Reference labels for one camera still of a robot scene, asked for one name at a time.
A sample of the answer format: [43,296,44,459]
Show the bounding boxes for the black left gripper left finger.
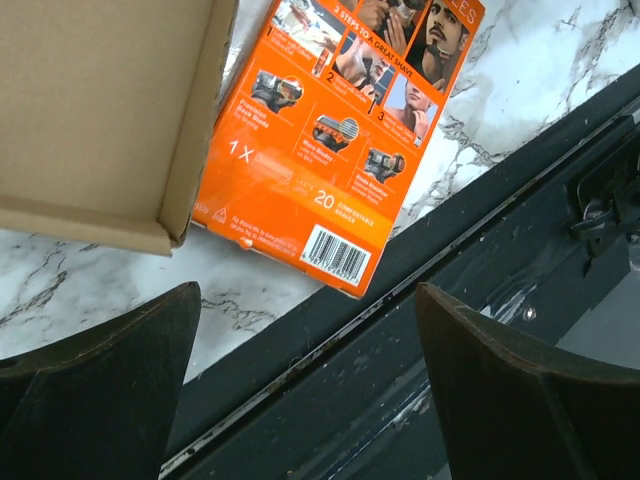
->
[1,282,201,479]

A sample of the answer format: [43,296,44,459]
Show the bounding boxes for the brown cardboard box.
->
[1,0,238,255]

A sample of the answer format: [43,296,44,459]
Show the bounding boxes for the orange printed box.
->
[193,1,485,298]

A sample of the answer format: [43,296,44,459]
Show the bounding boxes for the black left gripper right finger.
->
[416,283,639,479]

